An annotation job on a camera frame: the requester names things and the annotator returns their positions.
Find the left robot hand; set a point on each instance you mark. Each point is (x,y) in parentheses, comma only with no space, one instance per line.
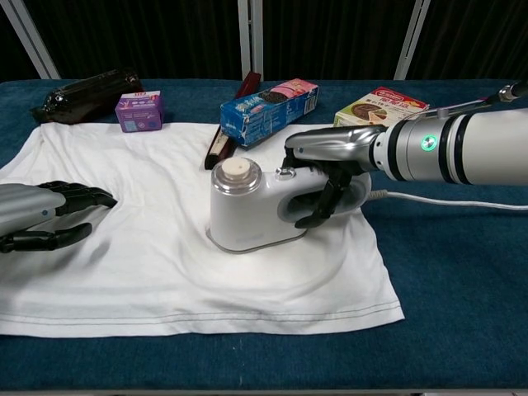
(29,202)

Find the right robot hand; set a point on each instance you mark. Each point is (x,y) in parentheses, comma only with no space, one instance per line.
(338,144)

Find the white handheld device with cord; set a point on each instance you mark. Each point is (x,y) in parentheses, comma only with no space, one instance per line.
(239,214)

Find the white cloth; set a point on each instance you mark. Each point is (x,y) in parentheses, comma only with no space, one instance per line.
(123,280)

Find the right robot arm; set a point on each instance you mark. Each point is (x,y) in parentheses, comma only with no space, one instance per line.
(474,148)

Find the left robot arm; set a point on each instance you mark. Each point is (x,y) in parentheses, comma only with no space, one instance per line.
(12,198)

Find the cake picture snack box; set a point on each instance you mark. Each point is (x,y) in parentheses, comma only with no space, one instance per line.
(371,109)

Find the blue pink cookie box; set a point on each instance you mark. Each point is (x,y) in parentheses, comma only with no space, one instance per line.
(264,115)

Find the black curtain panel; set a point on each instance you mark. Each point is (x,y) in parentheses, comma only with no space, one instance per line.
(144,37)
(330,37)
(478,37)
(10,53)

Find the dark red folding fan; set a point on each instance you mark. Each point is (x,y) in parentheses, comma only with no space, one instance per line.
(220,146)

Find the dark plastic bottle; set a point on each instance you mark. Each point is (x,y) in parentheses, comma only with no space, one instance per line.
(86,97)

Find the small purple box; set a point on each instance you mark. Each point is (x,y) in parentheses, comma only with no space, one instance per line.
(140,111)

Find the blue table mat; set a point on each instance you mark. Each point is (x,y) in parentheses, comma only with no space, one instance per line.
(453,288)

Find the grey metal frame post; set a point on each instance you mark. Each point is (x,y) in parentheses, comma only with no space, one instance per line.
(37,45)
(412,41)
(250,41)

